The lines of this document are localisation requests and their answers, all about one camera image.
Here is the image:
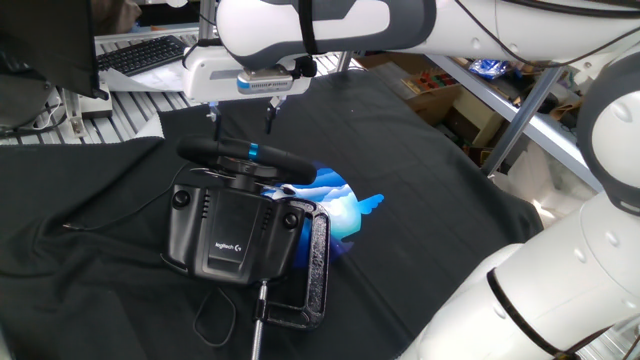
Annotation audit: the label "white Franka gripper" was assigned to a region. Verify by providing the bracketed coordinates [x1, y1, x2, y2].
[181, 45, 312, 144]

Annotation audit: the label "black racing steering wheel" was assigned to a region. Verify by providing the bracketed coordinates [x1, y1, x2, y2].
[175, 134, 319, 191]

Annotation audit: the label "black Logitech wheel base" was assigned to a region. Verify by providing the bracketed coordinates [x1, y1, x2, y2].
[160, 172, 307, 287]

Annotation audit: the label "white paper sheets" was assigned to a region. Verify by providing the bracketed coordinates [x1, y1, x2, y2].
[98, 58, 187, 93]

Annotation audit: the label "black computer keyboard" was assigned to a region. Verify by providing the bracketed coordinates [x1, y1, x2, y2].
[96, 34, 195, 77]

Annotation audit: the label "brown cardboard box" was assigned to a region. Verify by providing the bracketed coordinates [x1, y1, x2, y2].
[355, 52, 464, 126]

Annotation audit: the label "black metal C-clamp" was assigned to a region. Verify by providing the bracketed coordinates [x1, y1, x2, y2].
[249, 197, 332, 360]

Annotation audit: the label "person in brown top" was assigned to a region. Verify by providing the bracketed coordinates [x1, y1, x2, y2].
[91, 0, 144, 36]

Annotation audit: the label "wooden tray of coloured blocks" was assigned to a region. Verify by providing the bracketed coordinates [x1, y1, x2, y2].
[399, 68, 454, 96]

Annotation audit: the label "black cloth with blue print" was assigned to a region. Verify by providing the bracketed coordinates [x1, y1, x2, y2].
[0, 68, 544, 360]

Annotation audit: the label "black monitor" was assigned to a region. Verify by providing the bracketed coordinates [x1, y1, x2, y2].
[0, 0, 110, 101]

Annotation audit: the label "dark grey monitor stand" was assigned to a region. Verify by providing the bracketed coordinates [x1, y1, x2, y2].
[0, 74, 55, 132]

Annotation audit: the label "cream cardboard box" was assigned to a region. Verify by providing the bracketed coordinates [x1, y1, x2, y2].
[442, 87, 506, 149]

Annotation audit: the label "blue plastic bag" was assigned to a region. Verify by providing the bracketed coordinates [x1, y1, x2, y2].
[469, 58, 511, 80]

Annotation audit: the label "grey metal shelf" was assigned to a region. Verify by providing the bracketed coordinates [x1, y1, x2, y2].
[424, 52, 606, 194]

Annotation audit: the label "silver depth camera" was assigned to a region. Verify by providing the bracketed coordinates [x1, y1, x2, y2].
[236, 68, 295, 96]

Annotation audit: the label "black camera cable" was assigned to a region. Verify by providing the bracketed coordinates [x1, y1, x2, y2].
[292, 53, 319, 80]

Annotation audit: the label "aluminium upright post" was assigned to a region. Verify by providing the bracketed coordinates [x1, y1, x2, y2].
[197, 0, 219, 44]

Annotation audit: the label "aluminium rail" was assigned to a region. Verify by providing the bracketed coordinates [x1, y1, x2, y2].
[94, 22, 201, 45]

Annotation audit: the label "small aluminium bracket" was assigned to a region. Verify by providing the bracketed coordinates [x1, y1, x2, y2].
[62, 87, 87, 139]

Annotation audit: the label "long thin black cable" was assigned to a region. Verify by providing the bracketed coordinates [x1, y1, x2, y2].
[62, 162, 191, 232]

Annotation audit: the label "thin black cable loop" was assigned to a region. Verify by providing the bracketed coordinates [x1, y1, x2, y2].
[192, 285, 238, 348]

